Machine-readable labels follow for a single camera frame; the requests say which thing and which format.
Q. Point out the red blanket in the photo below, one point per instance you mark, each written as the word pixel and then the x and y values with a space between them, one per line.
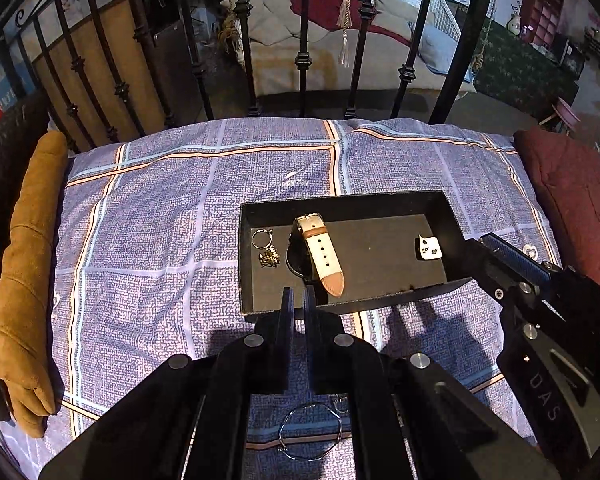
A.
pixel 320 0

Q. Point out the light blue pillow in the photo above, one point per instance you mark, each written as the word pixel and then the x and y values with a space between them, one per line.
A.
pixel 440 47

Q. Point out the red bookshelf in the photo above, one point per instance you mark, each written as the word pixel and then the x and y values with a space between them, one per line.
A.
pixel 542 5

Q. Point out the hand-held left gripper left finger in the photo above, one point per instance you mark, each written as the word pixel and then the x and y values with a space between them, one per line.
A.
pixel 288 310

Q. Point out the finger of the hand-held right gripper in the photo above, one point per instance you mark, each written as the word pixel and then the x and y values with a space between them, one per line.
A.
pixel 495 275
pixel 520 256

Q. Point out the small silver hoop earring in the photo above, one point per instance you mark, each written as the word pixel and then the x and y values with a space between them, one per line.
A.
pixel 336 400

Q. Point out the dark red pillow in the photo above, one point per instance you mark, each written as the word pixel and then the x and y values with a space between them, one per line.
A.
pixel 570 195

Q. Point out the black jewelry tray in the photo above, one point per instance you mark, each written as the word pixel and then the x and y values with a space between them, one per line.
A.
pixel 380 240

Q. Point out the purple plaid blanket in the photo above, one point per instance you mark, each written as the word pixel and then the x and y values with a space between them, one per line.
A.
pixel 155 210

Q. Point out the black iron bed frame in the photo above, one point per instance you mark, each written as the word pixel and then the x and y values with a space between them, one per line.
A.
pixel 302 65

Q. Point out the wooden cabinet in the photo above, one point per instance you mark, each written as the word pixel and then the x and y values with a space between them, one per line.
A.
pixel 92 50

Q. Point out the pink stool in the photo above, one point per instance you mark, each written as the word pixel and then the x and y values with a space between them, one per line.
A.
pixel 565 110

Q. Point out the beige cushion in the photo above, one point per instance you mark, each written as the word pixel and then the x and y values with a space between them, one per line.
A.
pixel 275 20

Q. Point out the white wicker swing sofa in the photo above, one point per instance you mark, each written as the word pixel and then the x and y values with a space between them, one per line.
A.
pixel 280 60

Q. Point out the white earring card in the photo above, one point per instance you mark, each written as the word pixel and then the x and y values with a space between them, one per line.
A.
pixel 430 255

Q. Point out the mustard brown cushion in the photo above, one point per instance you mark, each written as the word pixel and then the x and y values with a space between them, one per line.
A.
pixel 25 260

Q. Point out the green patterned rug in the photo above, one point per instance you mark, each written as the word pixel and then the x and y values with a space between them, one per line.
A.
pixel 525 70

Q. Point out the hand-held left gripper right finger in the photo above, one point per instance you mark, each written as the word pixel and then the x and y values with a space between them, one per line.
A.
pixel 309 310

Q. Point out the white vase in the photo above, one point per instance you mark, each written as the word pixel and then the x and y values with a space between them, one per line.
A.
pixel 515 25

